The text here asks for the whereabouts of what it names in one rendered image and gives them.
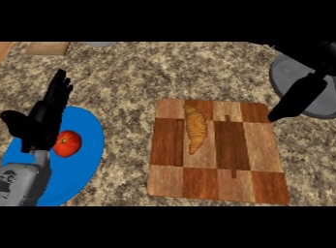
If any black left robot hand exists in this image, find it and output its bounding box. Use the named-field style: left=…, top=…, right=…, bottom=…
left=0, top=68, right=75, bottom=154

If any golden croissant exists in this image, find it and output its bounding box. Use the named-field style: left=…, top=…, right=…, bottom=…
left=182, top=105, right=210, bottom=156

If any checkered wooden cutting board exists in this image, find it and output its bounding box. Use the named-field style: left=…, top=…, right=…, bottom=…
left=147, top=98, right=293, bottom=206

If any red tomato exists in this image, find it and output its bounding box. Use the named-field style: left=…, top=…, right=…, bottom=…
left=54, top=130, right=83, bottom=158

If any blue plate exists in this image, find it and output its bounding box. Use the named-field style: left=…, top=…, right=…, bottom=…
left=0, top=106, right=106, bottom=207

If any tan wooden block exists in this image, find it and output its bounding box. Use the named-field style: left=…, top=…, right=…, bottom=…
left=24, top=41, right=73, bottom=56

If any grey round object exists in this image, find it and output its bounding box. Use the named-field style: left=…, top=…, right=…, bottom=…
left=82, top=41, right=119, bottom=48

